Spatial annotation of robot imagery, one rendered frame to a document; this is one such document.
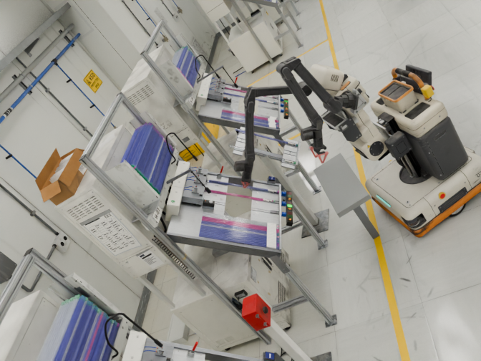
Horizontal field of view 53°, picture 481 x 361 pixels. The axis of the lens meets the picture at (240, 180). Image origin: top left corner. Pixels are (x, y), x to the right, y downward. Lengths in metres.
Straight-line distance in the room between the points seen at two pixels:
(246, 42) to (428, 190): 4.78
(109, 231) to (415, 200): 2.01
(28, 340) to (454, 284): 2.39
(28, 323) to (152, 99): 2.38
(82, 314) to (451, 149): 2.42
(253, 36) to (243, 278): 4.99
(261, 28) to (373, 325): 5.23
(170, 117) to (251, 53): 3.69
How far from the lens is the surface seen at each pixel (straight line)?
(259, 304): 2.80
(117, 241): 3.10
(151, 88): 4.09
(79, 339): 2.17
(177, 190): 3.18
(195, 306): 3.45
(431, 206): 3.45
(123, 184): 2.93
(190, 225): 3.07
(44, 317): 2.34
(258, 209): 3.28
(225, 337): 3.70
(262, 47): 7.61
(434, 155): 3.34
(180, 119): 4.18
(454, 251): 3.45
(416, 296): 3.33
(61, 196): 3.00
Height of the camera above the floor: 2.56
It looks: 28 degrees down
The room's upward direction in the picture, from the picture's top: 39 degrees counter-clockwise
